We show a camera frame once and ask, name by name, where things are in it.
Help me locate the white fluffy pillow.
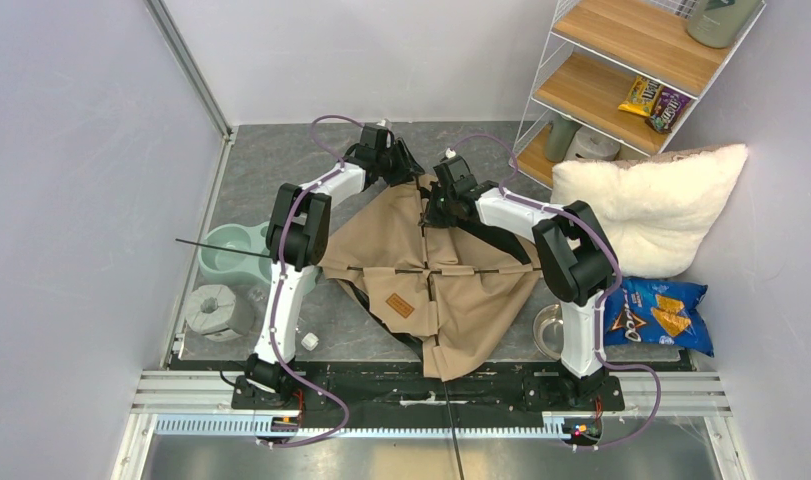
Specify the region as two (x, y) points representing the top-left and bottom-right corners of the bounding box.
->
(551, 144), (748, 279)

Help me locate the white wire wooden shelf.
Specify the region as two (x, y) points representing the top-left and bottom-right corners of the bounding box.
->
(514, 1), (766, 187)

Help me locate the long black tent pole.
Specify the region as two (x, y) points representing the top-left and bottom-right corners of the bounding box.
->
(417, 175), (464, 479)

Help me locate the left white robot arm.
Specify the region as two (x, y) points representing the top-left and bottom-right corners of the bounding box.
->
(244, 120), (424, 409)

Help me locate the yellow M&M's bag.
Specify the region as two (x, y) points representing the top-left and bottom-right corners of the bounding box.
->
(618, 75), (663, 118)

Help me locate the white toilet paper roll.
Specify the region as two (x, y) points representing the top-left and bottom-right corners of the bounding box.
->
(564, 126), (621, 161)

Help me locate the green cylinder bottle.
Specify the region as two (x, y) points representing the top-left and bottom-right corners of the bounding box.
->
(544, 114), (581, 163)

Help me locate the grey-green jar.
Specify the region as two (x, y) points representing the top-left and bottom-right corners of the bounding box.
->
(686, 0), (762, 49)

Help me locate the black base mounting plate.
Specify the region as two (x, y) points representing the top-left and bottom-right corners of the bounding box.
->
(231, 361), (626, 430)

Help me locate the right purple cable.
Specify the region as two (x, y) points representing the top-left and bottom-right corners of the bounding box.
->
(447, 132), (663, 453)

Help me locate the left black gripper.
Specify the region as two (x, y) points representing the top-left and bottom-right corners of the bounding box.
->
(376, 139), (425, 189)

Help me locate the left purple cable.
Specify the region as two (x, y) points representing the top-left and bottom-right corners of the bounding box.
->
(255, 114), (386, 450)

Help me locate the mint green pet bowl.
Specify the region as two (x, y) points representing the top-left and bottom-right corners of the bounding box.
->
(197, 223), (320, 303)

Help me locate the tan fabric pet tent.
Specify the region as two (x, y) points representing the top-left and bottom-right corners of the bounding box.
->
(319, 175), (542, 381)

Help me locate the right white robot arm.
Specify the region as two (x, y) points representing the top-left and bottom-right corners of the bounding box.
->
(423, 150), (616, 409)

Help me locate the clear plastic bottle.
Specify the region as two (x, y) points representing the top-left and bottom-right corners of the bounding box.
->
(245, 284), (309, 345)

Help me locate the blue Doritos chip bag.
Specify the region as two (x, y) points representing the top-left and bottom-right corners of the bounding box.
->
(602, 277), (714, 357)

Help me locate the stainless steel bowl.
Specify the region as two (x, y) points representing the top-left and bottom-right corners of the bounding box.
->
(532, 304), (564, 361)

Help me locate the purple cable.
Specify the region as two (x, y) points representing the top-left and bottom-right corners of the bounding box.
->
(255, 114), (386, 450)
(447, 132), (663, 453)

